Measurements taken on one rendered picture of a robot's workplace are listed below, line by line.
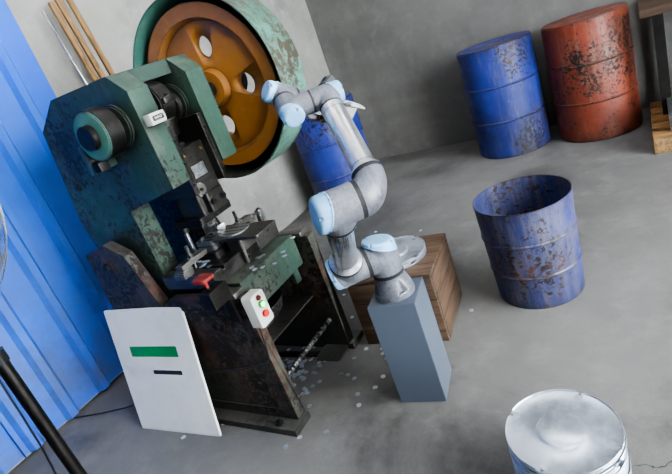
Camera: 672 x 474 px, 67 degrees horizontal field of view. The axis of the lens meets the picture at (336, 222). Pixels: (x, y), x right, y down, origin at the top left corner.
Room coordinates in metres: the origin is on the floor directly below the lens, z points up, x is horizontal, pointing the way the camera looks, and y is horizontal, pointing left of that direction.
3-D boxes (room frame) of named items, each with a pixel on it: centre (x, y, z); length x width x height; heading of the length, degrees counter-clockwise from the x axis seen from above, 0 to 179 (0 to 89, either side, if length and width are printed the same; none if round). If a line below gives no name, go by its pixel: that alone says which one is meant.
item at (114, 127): (1.90, 0.67, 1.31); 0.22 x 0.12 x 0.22; 54
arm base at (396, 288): (1.66, -0.12, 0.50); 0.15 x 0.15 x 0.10
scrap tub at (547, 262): (2.04, -0.80, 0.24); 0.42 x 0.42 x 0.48
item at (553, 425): (1.02, -0.37, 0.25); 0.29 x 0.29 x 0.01
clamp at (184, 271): (1.95, 0.61, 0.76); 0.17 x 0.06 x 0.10; 144
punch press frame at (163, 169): (2.18, 0.63, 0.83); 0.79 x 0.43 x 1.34; 54
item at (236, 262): (2.09, 0.51, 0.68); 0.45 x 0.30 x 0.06; 144
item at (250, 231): (1.99, 0.37, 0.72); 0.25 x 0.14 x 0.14; 54
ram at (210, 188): (2.07, 0.48, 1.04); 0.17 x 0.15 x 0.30; 54
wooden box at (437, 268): (2.14, -0.21, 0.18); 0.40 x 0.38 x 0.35; 61
